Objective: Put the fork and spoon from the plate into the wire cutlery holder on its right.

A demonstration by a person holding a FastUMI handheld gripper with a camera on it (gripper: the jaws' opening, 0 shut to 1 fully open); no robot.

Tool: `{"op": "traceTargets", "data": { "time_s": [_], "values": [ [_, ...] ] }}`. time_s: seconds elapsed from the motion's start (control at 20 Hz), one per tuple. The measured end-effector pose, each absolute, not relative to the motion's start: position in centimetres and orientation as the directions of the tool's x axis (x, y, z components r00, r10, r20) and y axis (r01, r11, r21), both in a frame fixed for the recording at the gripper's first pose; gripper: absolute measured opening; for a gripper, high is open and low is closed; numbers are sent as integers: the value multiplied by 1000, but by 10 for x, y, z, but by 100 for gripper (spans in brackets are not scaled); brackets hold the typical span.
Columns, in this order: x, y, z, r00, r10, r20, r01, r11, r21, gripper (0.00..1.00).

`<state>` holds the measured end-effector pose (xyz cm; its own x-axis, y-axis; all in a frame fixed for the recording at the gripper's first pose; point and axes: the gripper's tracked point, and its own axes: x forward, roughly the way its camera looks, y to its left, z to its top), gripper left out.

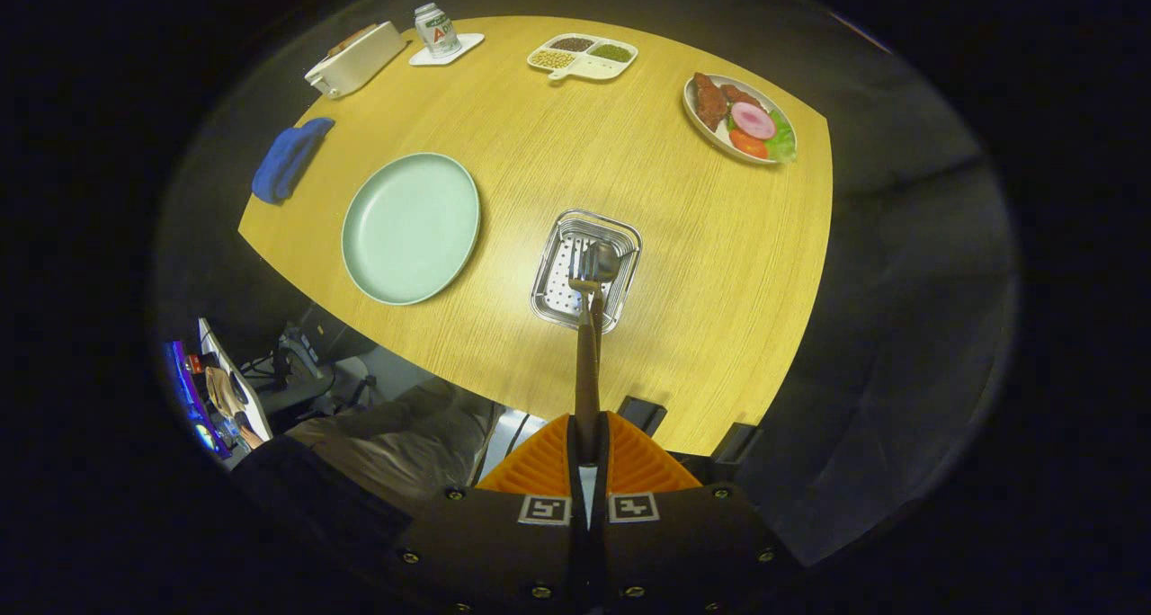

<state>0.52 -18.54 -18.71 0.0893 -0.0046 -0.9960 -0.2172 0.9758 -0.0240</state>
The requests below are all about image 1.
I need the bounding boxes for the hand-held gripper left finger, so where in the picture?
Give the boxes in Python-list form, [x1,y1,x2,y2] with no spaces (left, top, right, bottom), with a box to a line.
[396,413,590,615]

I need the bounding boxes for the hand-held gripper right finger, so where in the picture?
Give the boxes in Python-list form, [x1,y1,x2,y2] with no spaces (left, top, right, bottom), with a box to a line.
[589,411,801,615]

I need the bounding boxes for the wooden handled fork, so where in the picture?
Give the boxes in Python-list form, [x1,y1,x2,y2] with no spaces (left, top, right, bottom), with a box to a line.
[568,237,603,463]

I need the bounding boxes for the wooden handled spoon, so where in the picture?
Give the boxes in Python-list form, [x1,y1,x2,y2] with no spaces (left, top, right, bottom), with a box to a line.
[586,240,622,342]

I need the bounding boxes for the person's leg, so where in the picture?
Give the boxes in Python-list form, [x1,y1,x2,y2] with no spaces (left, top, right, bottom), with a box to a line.
[229,377,504,553]

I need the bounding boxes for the pale green plate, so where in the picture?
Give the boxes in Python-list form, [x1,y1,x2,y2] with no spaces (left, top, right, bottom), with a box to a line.
[341,152,482,307]

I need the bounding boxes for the black backdrop cloth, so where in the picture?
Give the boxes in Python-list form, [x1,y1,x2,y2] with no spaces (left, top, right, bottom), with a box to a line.
[153,0,1022,566]

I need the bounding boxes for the computer monitor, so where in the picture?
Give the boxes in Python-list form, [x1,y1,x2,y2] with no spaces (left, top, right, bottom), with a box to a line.
[164,318,271,459]

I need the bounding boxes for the white food plate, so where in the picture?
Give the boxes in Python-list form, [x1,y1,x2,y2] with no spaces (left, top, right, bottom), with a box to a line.
[683,73,799,165]

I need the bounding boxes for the green lettuce leaf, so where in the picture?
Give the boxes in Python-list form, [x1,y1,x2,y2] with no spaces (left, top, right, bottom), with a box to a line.
[764,110,799,164]

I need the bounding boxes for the pink round food slice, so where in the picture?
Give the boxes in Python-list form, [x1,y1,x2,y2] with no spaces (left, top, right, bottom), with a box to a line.
[730,102,777,141]

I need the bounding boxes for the brown meat pieces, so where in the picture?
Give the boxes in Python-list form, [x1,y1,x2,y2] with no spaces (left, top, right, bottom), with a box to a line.
[692,73,761,132]

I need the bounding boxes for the white divided bean dish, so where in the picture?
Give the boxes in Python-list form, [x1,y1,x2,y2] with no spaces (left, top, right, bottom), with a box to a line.
[527,33,639,82]

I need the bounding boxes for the blue folded towel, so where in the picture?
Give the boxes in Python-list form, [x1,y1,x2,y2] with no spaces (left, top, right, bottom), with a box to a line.
[251,117,336,205]

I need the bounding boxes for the white square coaster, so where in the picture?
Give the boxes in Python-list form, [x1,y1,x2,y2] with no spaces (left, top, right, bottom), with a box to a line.
[408,32,486,67]

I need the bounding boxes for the white toaster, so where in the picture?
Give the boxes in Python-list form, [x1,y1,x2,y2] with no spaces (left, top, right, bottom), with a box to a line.
[304,21,408,101]

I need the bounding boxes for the small drink bottle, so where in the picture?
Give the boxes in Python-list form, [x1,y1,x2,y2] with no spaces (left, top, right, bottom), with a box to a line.
[414,3,462,58]

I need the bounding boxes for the brown toast slice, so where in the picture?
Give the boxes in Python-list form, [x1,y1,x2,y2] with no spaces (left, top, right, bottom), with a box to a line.
[328,24,379,56]

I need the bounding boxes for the black table bracket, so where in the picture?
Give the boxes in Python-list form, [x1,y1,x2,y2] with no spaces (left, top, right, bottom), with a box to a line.
[715,422,763,463]
[616,397,668,436]

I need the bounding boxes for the metal wire basket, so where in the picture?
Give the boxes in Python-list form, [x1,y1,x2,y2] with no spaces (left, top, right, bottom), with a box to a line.
[529,209,643,334]

